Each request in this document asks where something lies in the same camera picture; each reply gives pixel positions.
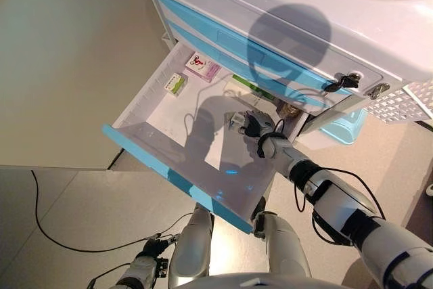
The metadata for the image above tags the long clear medical package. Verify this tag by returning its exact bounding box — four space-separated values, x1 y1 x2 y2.
221 87 271 109

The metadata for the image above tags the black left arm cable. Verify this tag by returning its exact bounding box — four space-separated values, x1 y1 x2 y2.
86 261 137 289

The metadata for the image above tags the silver robot left leg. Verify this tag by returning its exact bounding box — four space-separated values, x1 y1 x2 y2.
167 202 216 287

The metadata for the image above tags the green and white medicine box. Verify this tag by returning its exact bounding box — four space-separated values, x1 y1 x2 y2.
164 72 189 98

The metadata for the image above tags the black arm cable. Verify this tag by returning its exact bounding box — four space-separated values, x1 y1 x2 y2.
273 118 387 246
86 261 137 289

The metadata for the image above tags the white box with red print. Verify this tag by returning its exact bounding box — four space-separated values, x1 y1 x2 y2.
185 51 209 70

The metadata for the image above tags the thin black cable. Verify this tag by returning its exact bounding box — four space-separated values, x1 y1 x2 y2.
156 213 196 238

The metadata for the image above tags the black cart key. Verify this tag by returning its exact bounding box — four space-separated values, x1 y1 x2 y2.
323 72 361 93

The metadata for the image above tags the small white medicine box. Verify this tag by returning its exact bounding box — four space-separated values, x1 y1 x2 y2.
227 111 250 132

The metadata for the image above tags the silver robot leg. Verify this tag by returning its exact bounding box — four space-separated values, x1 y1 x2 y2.
252 197 313 279
167 202 216 287

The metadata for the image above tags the silver robot right leg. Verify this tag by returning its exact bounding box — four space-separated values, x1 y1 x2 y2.
252 197 313 279

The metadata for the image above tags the brown medicine bottle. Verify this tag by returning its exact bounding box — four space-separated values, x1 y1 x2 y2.
276 101 302 120

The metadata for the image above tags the metal cart latch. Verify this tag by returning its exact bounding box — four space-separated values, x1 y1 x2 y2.
365 82 391 101

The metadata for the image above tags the light blue waste bin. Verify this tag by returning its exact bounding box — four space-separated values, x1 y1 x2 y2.
319 108 368 146

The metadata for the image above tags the pink and white medicine box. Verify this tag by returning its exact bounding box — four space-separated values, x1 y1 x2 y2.
185 62 222 83

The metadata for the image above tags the thick black floor cable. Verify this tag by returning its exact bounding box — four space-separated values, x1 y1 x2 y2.
30 169 160 253

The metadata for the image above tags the long green medicine box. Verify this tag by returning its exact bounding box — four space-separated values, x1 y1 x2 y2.
231 74 276 101

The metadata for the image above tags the white medical trolley cart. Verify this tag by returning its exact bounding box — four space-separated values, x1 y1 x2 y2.
133 0 433 236

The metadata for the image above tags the blue front cart drawer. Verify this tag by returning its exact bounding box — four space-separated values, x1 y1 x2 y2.
167 18 332 110
150 0 353 97
102 42 311 235

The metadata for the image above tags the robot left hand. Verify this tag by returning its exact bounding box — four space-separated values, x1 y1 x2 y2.
137 233 181 259

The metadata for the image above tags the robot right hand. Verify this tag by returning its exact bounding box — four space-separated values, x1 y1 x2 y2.
237 110 276 139

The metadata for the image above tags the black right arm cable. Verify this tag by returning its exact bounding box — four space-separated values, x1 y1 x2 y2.
273 118 387 246

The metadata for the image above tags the grey robot torso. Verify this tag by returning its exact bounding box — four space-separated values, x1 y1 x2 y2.
175 271 343 289

